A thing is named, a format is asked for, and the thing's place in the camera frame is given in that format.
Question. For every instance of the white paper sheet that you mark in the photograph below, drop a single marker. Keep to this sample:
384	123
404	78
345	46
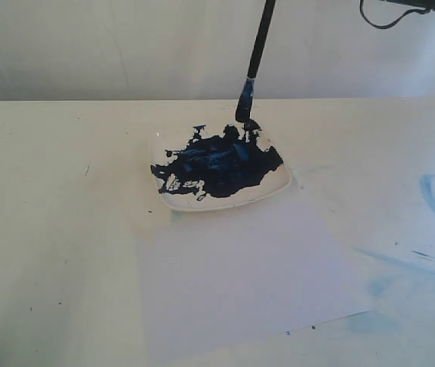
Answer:
239	274

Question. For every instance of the black paintbrush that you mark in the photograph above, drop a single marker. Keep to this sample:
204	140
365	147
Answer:
244	105

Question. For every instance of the white square paint plate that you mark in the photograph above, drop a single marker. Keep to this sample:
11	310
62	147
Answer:
214	166

